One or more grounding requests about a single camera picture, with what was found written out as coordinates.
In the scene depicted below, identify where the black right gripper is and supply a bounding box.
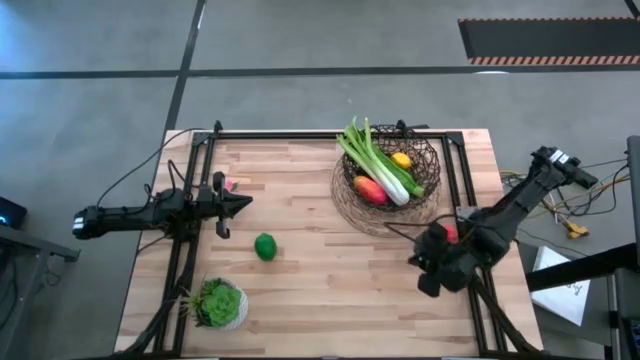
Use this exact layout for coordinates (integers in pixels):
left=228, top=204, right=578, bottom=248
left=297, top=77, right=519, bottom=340
left=408, top=222, right=477, bottom=299

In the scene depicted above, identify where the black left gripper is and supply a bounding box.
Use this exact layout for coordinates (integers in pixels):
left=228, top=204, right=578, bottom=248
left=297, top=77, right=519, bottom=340
left=196, top=171, right=254, bottom=241

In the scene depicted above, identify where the green lime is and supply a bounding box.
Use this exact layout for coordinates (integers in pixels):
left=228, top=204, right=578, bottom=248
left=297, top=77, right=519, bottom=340
left=253, top=231, right=279, bottom=263

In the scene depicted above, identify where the green cucumber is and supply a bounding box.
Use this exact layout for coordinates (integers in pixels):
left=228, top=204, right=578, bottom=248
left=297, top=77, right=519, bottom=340
left=372, top=144, right=427, bottom=199

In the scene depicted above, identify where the red orange mango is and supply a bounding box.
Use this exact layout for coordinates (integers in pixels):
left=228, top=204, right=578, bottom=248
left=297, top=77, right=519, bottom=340
left=352, top=174, right=391, bottom=207

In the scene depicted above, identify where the yellow lemon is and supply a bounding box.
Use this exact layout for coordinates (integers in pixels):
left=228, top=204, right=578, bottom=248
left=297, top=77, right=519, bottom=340
left=390, top=151, right=414, bottom=172

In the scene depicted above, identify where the green white leek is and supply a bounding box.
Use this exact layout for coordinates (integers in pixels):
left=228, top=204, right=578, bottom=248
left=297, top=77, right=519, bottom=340
left=335, top=115, right=412, bottom=208

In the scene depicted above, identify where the round woven wicker placemat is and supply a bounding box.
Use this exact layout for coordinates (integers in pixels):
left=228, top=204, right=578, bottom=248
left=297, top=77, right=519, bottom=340
left=329, top=158, right=442, bottom=239

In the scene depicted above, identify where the succulent in white pot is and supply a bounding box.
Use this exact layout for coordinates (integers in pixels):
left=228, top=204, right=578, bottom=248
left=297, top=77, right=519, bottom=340
left=180, top=276, right=250, bottom=332

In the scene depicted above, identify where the white paper sheet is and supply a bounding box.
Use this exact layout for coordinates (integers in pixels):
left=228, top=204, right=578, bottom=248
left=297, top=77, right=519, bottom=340
left=529, top=245, right=592, bottom=328

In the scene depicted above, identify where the black metal bar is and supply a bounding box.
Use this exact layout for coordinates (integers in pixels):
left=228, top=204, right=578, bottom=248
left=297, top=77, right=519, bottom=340
left=524, top=242, right=640, bottom=294

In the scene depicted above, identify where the yellow connector plug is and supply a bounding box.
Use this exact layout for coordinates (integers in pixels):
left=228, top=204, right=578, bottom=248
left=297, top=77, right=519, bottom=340
left=565, top=221, right=591, bottom=241

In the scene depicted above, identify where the black power box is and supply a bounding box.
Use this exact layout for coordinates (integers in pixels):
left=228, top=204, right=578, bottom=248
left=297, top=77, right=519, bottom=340
left=568, top=164, right=600, bottom=190

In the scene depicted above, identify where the grey side table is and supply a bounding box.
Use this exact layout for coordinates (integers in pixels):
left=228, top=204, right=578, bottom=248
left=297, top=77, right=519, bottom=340
left=0, top=223, right=82, bottom=360

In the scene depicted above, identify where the black device with blue light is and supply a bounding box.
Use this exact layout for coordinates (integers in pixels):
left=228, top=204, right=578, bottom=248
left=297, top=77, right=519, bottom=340
left=0, top=195, right=29, bottom=232

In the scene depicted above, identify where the black mat with striped edge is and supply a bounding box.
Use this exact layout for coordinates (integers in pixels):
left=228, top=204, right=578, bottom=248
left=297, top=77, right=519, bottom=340
left=457, top=16, right=640, bottom=67

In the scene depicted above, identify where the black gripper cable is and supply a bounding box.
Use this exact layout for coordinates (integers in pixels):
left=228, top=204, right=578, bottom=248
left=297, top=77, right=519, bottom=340
left=383, top=213, right=459, bottom=245

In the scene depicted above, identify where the black aluminium table frame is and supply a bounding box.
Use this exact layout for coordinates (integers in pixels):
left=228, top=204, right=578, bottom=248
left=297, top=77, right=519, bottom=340
left=114, top=119, right=547, bottom=360

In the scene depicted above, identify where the long black arm cable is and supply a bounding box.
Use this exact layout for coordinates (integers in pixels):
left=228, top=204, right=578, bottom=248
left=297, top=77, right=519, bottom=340
left=95, top=126, right=208, bottom=209

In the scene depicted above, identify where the dark wire basket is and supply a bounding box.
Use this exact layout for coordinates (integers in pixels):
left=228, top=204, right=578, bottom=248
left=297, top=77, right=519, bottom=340
left=341, top=123, right=443, bottom=213

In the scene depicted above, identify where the grey upright post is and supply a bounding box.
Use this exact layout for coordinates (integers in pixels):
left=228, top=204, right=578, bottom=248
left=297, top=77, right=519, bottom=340
left=626, top=134, right=640, bottom=251

